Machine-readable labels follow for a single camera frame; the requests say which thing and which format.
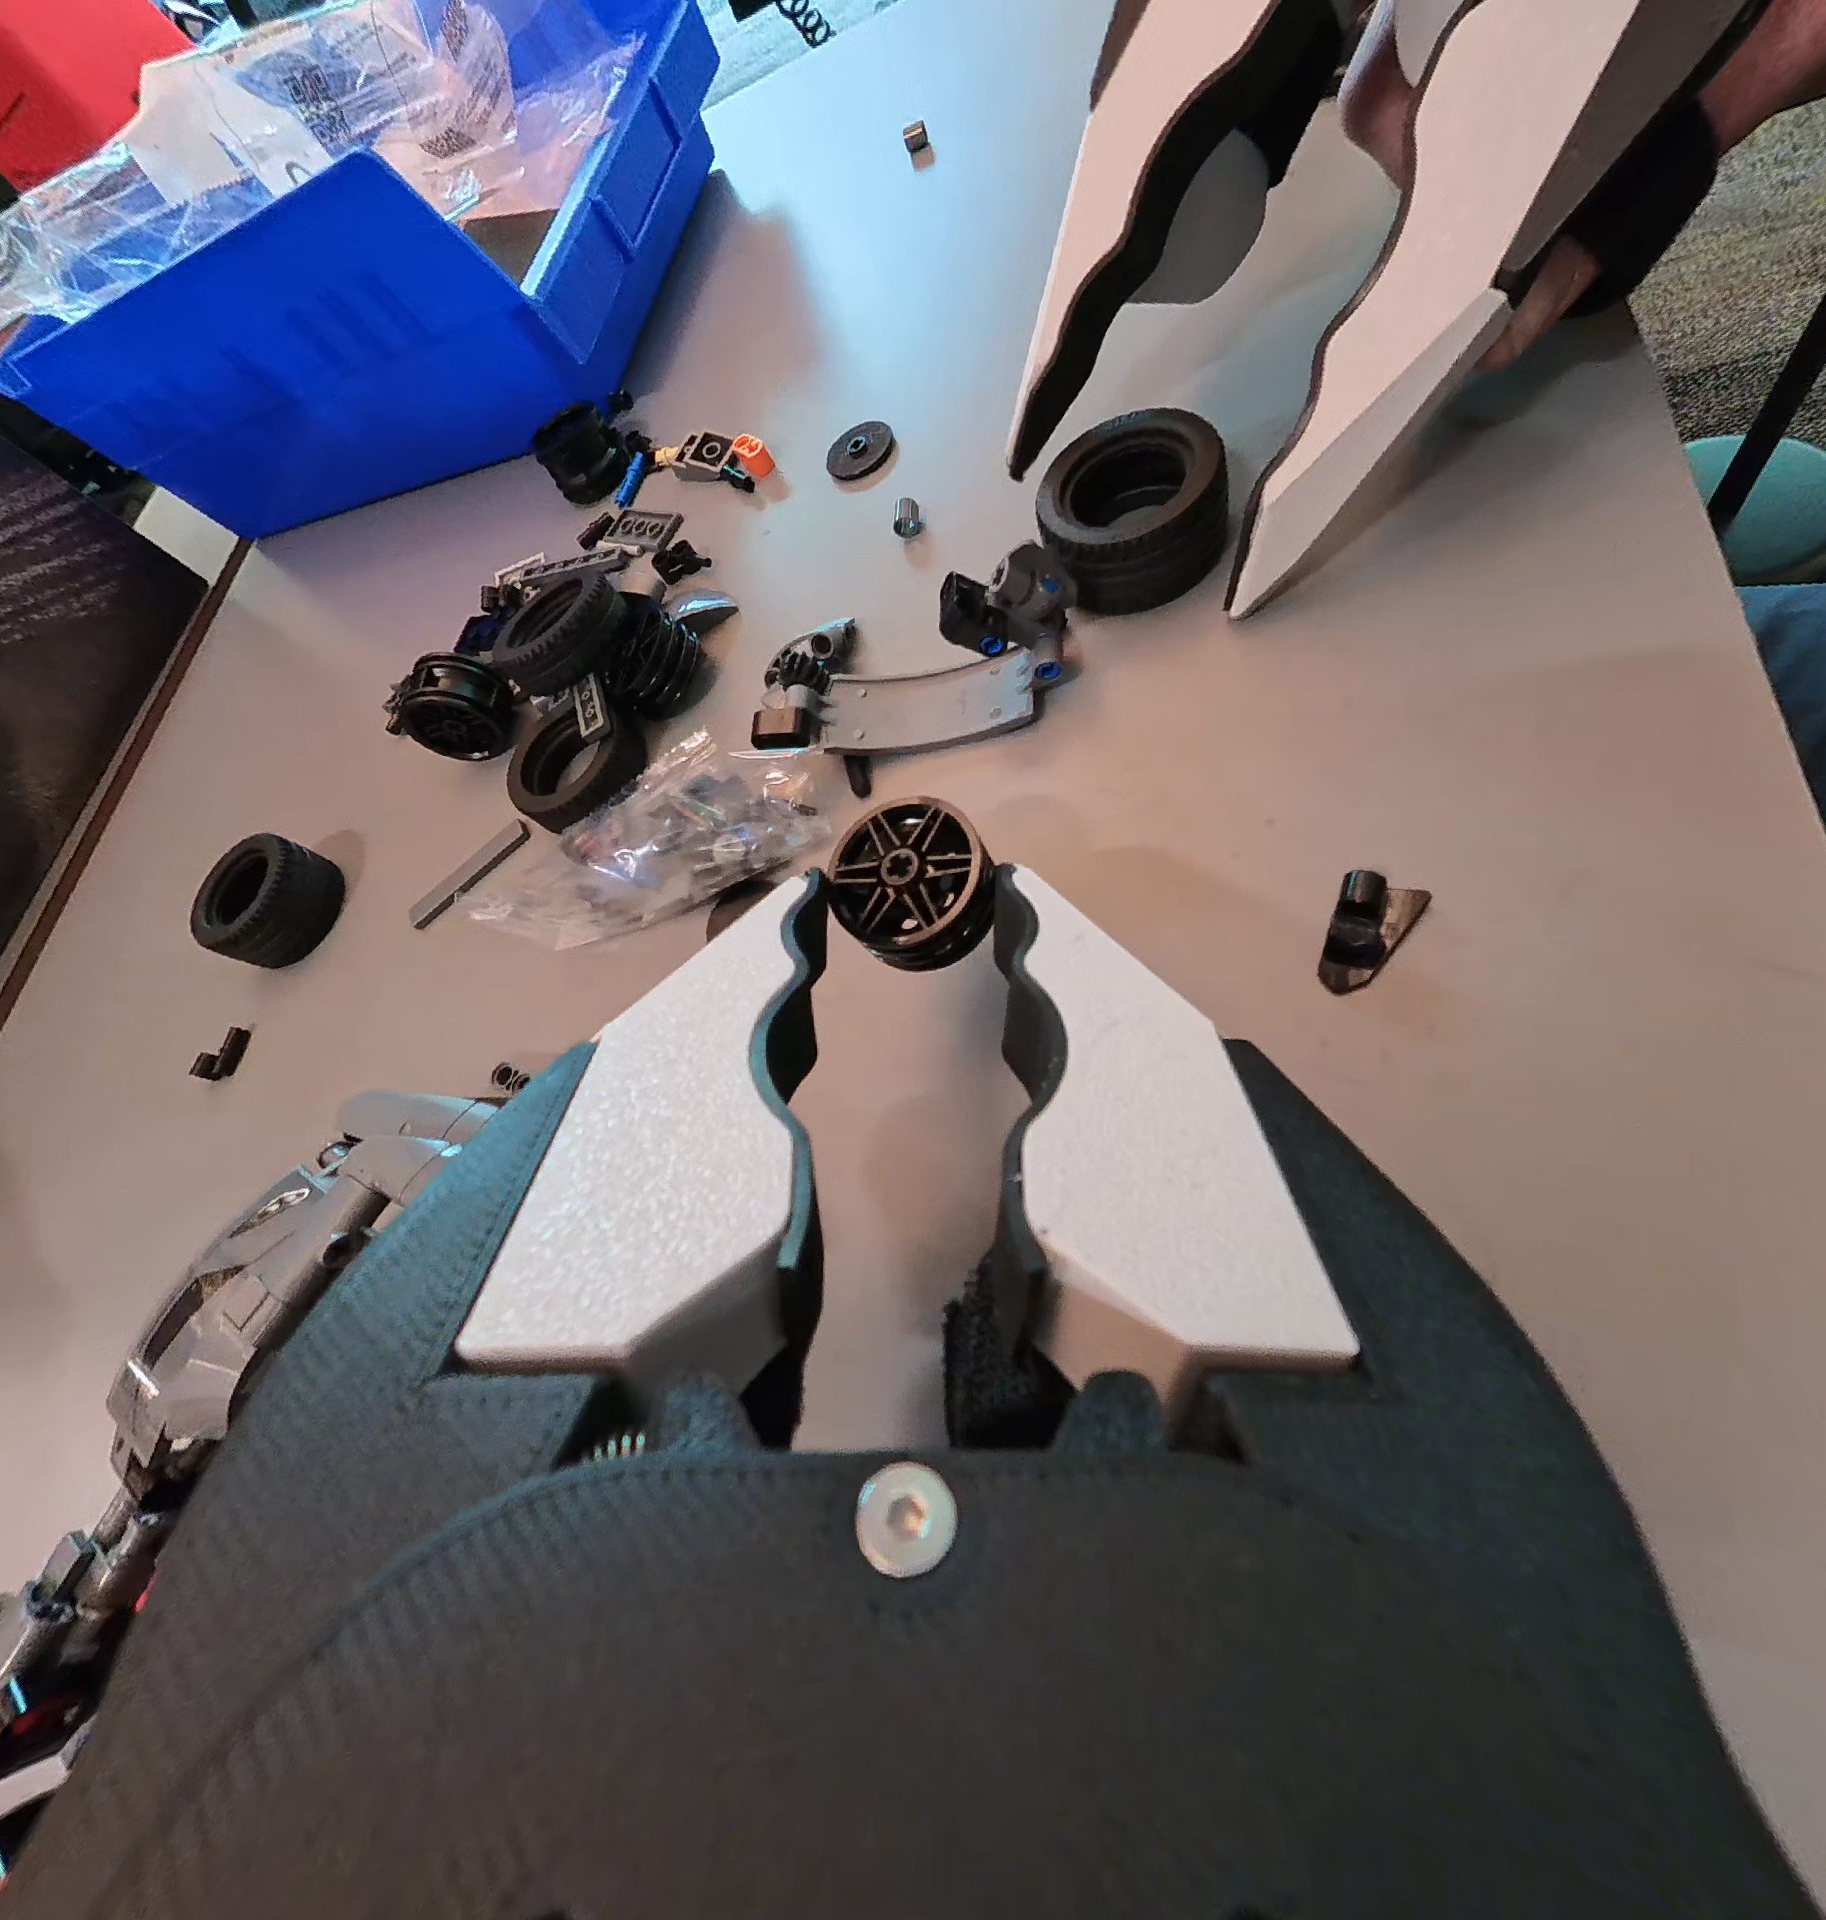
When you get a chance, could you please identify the grey toy brick bar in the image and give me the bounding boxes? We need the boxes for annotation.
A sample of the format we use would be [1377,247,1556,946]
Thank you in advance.
[407,818,537,932]

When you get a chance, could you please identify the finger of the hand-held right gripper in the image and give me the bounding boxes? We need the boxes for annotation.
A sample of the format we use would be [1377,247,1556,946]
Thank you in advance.
[1003,0,1312,485]
[1223,0,1752,624]

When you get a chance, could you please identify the round-base floor stand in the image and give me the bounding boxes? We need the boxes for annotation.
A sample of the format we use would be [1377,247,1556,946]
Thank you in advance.
[1678,247,1826,589]

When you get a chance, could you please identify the person's right hand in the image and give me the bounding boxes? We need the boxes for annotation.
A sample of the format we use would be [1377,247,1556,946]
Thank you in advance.
[1481,231,1616,378]

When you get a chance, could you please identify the black triangular toy brick panel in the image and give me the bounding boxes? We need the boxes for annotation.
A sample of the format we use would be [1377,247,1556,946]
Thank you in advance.
[1316,868,1436,996]

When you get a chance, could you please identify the blue storage bin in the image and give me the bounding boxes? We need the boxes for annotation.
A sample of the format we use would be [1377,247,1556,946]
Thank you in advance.
[0,0,723,542]

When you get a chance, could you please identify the small clear bag of pins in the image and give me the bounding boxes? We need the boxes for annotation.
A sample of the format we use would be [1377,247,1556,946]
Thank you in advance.
[470,751,836,954]

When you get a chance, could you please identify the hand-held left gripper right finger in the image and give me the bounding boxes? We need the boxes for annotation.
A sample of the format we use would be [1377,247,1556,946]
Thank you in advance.
[991,864,1366,1456]

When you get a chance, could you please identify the toy car set box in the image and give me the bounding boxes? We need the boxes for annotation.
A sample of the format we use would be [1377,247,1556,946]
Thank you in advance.
[0,396,231,1052]

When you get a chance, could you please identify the grey curved panel assembly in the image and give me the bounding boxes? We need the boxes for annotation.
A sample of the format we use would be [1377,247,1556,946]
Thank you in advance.
[753,539,1079,798]

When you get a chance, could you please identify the black spoked toy wheel rim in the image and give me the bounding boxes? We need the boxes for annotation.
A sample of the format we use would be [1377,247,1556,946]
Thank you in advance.
[389,649,521,770]
[533,403,633,507]
[614,589,708,719]
[823,792,1003,980]

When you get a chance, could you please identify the grey toy brick car model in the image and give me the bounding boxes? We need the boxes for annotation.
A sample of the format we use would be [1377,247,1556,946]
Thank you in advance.
[0,1086,518,1847]

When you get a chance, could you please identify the red bag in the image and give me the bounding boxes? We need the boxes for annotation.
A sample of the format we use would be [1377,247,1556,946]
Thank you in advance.
[0,0,202,188]

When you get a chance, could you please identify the person's leg in jeans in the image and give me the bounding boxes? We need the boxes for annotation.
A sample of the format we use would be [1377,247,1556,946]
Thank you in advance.
[1742,582,1826,938]

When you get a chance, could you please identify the person's right forearm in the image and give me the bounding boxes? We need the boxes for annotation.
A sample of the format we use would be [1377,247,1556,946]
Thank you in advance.
[1694,0,1826,159]

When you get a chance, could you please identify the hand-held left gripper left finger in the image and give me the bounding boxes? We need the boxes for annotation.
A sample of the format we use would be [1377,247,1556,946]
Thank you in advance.
[453,871,833,1413]

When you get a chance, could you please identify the pile of small toy bricks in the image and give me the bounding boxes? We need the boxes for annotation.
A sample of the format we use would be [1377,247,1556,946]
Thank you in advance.
[470,507,746,632]

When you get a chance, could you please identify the black rubber toy tyre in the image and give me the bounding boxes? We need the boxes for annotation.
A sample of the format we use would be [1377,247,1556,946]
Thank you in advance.
[491,573,631,699]
[1034,404,1233,619]
[507,699,656,837]
[187,830,351,968]

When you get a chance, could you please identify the crumpled empty plastic bags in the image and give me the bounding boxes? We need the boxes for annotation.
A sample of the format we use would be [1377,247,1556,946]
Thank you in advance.
[0,0,660,323]

